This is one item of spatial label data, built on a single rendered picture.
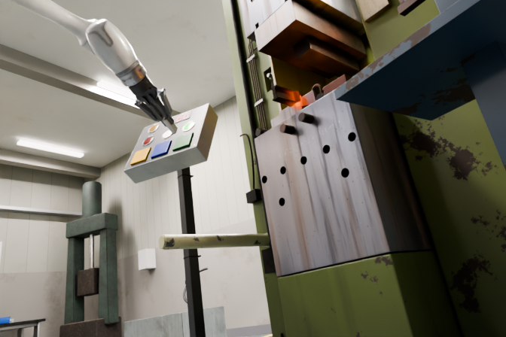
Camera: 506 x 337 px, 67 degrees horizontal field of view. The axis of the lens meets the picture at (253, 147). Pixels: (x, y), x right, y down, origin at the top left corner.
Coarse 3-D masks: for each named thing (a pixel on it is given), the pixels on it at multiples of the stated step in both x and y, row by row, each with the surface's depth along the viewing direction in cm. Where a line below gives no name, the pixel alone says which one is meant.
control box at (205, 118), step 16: (192, 112) 160; (208, 112) 156; (144, 128) 170; (160, 128) 163; (192, 128) 150; (208, 128) 152; (144, 144) 158; (192, 144) 141; (208, 144) 148; (128, 160) 155; (160, 160) 145; (176, 160) 144; (192, 160) 143; (144, 176) 151
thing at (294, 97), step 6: (276, 90) 119; (282, 90) 121; (288, 90) 122; (276, 96) 118; (282, 96) 120; (288, 96) 122; (294, 96) 123; (282, 102) 121; (288, 102) 122; (294, 102) 122
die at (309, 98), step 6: (312, 90) 120; (300, 96) 123; (306, 96) 121; (312, 96) 119; (300, 102) 123; (306, 102) 121; (312, 102) 119; (288, 108) 127; (294, 108) 125; (300, 108) 123; (282, 114) 129; (288, 114) 126; (276, 120) 130; (282, 120) 128
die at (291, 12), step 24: (288, 0) 134; (264, 24) 143; (288, 24) 132; (312, 24) 137; (336, 24) 149; (264, 48) 143; (288, 48) 145; (336, 48) 149; (360, 48) 155; (312, 72) 163
